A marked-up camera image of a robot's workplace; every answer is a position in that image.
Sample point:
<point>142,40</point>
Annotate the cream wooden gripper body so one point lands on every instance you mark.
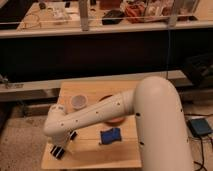
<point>69,147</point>

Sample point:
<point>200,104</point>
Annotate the black white striped eraser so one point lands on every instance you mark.
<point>57,151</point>

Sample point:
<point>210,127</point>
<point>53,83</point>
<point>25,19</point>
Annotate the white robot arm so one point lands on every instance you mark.
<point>163,141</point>

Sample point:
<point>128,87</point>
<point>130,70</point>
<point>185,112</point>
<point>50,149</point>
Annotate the blue crumpled cloth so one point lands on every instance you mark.
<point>109,136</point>

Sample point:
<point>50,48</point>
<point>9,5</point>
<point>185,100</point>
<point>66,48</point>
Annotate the orange bowl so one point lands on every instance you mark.
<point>114,120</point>

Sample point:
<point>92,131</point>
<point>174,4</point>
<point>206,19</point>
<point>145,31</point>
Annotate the black power adapter box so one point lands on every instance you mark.
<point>199,127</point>

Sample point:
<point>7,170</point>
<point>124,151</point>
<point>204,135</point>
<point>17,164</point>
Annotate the black bag on bench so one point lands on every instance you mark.
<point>112,17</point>

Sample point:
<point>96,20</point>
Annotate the red box on bench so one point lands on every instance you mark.
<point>134,13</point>

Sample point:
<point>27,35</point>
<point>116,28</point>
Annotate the metal rail beam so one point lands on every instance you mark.
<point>51,88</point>

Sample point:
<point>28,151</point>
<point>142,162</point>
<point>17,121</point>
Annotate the metal frame post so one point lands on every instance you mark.
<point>83,10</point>

